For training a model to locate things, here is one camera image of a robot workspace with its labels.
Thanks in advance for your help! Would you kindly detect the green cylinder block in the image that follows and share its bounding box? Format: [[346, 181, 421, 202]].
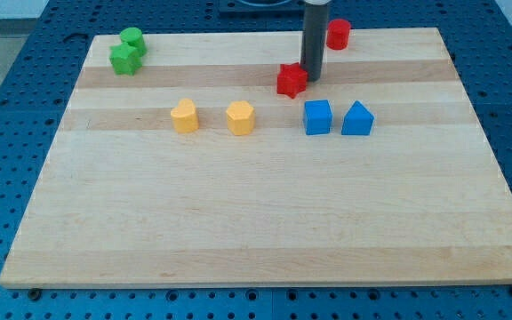
[[119, 27, 147, 56]]

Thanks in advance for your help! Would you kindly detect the yellow heart block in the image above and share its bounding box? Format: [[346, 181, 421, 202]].
[[170, 99, 199, 133]]

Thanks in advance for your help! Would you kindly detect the red star block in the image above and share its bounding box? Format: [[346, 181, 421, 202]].
[[276, 62, 308, 99]]

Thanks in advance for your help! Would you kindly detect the green star block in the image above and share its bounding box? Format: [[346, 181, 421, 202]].
[[109, 42, 141, 76]]

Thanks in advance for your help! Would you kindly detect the yellow hexagon block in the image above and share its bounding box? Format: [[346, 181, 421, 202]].
[[226, 100, 255, 136]]

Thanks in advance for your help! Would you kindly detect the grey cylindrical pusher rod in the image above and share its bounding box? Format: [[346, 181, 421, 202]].
[[300, 0, 330, 82]]

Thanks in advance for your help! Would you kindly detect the red cylinder block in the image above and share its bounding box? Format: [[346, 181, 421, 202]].
[[326, 19, 352, 51]]

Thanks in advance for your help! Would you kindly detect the blue cube block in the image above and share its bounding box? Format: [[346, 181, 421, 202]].
[[303, 100, 332, 135]]

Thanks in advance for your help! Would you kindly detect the wooden board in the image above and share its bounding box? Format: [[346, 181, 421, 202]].
[[0, 28, 512, 289]]

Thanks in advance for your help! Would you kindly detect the blue triangular prism block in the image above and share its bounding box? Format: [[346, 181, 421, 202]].
[[341, 100, 375, 136]]

